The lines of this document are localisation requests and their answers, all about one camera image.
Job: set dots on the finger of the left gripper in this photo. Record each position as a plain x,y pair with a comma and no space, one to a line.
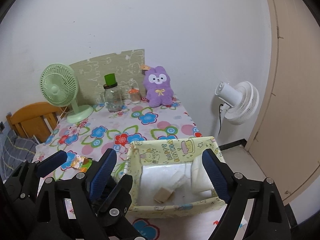
24,181
107,201

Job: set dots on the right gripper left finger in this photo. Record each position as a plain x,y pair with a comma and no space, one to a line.
103,172

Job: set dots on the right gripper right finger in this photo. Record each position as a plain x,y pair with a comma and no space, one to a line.
268,219

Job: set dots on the purple plush bunny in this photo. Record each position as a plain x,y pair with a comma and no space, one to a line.
158,88

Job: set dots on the small cardboard piece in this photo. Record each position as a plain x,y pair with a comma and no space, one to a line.
163,194

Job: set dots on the white folded cloth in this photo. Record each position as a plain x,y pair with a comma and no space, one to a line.
174,176

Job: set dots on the white tissue roll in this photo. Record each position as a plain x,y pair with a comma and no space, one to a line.
200,180

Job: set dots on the yellow patterned storage box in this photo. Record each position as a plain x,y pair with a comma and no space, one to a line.
166,152

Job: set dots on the white standing fan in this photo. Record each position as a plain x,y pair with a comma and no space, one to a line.
240,101

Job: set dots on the beige door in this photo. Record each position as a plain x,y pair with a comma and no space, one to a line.
285,139

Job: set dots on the green desk fan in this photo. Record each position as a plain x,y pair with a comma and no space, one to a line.
59,86

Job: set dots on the small toothpick jar orange lid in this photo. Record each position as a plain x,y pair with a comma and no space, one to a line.
135,96

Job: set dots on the beige patterned board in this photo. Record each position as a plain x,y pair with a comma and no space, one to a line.
122,68

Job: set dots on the wooden chair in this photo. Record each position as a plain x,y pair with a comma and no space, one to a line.
36,119

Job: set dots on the glass jar with green lid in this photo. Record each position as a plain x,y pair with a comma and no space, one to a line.
112,94

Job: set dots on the floral tablecloth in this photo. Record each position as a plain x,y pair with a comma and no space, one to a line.
102,130

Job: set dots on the colourful tissue pack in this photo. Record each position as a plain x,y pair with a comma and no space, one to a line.
81,163

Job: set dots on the grey plaid bedding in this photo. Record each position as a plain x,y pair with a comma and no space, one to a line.
14,151

